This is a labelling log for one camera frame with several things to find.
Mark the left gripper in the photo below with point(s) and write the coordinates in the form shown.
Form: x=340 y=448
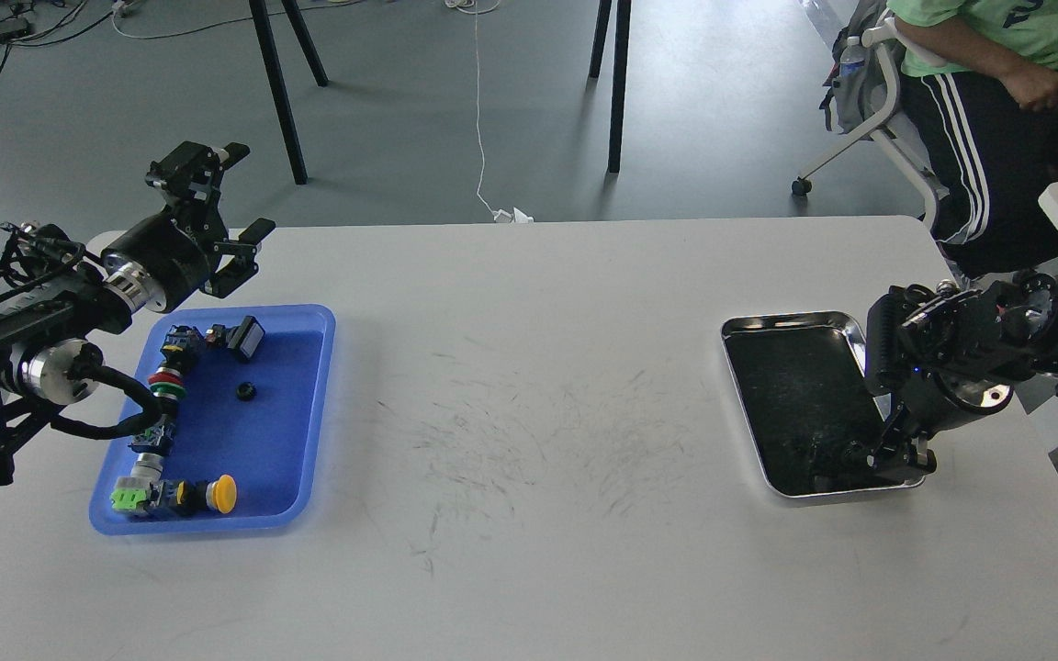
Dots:
x=158 y=265

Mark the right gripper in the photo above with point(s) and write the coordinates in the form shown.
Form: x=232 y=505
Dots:
x=929 y=402

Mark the small black gear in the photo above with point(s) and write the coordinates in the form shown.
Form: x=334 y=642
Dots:
x=246 y=391

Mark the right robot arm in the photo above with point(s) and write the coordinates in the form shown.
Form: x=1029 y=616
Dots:
x=945 y=357

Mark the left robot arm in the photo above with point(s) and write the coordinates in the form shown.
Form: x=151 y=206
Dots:
x=54 y=292

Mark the metal tray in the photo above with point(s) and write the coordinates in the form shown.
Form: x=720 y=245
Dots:
x=799 y=379

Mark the black square push button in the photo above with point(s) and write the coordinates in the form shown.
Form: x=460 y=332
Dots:
x=242 y=340

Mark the red green indicator stack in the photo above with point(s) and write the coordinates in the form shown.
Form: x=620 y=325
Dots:
x=168 y=385

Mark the blue plastic tray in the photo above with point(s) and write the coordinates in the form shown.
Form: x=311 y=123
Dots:
x=269 y=445

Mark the yellow push button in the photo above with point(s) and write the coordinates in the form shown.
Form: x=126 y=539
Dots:
x=219 y=496

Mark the seated person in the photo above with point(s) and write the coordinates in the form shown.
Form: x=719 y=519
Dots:
x=988 y=118

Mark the white office chair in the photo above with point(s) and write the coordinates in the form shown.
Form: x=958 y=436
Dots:
x=864 y=88

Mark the black table leg right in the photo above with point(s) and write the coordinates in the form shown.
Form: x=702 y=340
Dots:
x=623 y=11

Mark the blue black switch block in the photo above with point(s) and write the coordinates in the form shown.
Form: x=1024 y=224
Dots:
x=183 y=347

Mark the black green switch block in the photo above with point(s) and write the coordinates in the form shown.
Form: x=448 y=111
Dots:
x=157 y=439

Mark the green switch component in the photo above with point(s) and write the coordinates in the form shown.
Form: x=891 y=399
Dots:
x=143 y=493

